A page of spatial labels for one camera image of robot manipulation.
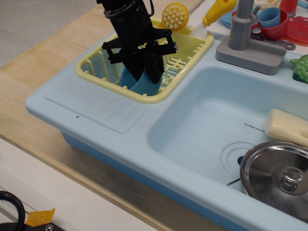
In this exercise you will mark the cream plastic bottle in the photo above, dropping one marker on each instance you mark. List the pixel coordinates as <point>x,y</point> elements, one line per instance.
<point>286,127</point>

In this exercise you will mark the blue plastic plate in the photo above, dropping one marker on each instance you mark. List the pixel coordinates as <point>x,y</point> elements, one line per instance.
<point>227,19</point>

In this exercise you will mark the yellow handled white spatula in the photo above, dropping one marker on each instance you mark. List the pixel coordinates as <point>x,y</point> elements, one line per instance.
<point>218,9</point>

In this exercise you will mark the yellow round scrub brush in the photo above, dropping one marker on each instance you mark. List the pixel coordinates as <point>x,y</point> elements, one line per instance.
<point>175,17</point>

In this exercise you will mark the red toy pot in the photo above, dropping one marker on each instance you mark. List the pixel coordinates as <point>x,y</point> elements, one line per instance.
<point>277,32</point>

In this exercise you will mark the grey toy utensil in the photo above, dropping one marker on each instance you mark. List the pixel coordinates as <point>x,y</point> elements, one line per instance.
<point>287,45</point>

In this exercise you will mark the grey toy faucet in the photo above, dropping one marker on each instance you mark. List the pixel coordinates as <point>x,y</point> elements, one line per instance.
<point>239,50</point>

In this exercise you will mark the yellow tape piece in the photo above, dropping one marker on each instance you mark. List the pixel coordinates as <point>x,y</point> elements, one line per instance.
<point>37,218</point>

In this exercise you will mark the light blue small cup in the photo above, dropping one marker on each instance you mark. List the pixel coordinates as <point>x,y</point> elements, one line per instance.
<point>270,17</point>

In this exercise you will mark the black device base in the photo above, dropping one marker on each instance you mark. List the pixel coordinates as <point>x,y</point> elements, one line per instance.
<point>10,226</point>

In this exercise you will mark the red plastic bottle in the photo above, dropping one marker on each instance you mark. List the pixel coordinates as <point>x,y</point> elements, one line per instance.
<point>289,6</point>

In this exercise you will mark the light blue toy sink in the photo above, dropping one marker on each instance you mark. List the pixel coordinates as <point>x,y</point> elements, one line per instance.
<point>186,146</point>

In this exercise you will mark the yellow dish rack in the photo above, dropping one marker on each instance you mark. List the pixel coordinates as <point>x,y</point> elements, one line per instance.
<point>166,63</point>

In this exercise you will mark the green toy vegetable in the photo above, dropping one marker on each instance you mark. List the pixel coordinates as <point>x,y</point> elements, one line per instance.
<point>300,68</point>

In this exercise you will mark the red plastic plate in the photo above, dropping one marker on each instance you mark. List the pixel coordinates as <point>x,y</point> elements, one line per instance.
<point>298,29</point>

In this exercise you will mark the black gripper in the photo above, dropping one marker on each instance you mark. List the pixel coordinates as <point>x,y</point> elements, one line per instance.
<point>136,36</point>

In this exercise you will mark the steel pot lid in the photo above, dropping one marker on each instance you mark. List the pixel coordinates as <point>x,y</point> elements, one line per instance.
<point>276,173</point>

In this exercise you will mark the blue plastic cup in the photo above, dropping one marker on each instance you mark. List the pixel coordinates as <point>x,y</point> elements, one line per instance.
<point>142,86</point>

